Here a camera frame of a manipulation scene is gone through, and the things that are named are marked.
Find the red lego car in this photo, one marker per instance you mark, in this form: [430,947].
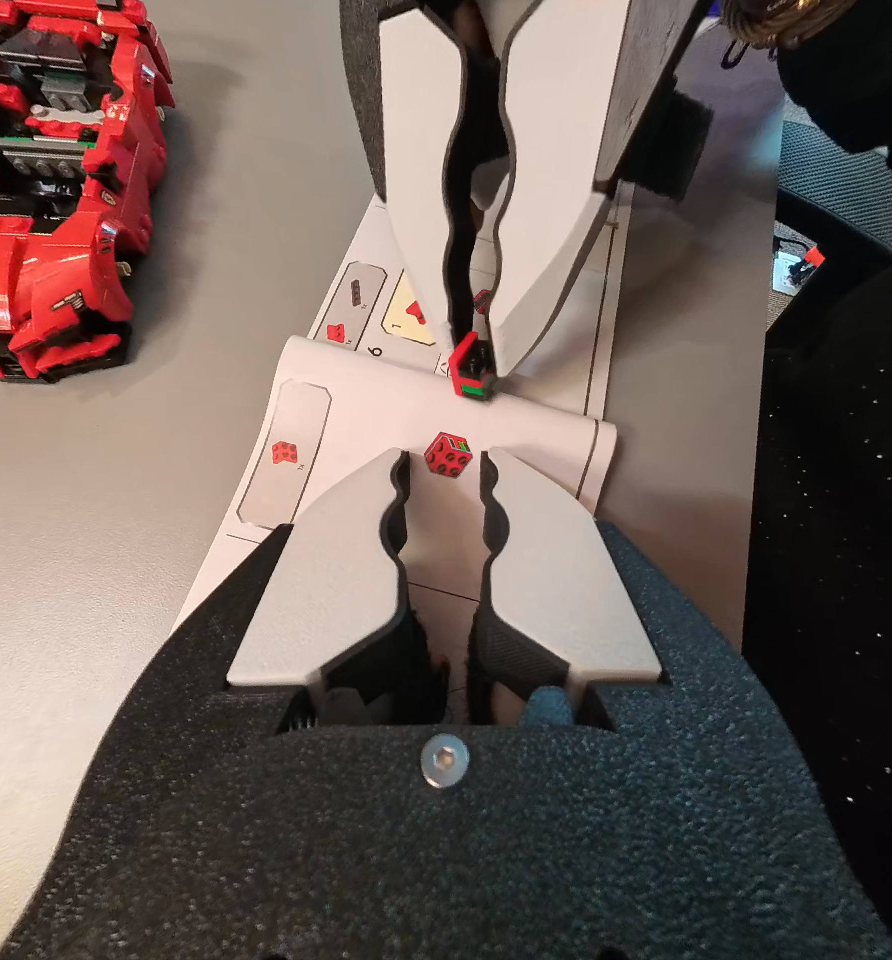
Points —
[78,247]

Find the person's right forearm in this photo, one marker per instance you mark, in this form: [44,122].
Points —
[865,97]

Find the black mesh office chair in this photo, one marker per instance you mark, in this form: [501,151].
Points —
[828,195]

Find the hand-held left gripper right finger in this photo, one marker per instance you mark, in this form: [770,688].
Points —
[566,592]

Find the small red green lego assembly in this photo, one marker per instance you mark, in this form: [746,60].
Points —
[464,367]

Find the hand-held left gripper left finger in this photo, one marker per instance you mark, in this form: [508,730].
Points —
[326,585]

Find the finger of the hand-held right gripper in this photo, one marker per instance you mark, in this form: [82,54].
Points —
[416,150]
[566,135]

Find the orange plastic piece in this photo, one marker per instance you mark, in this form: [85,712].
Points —
[815,253]

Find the lego instruction booklet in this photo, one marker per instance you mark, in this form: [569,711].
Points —
[356,420]

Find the white power strip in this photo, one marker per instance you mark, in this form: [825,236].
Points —
[787,271]

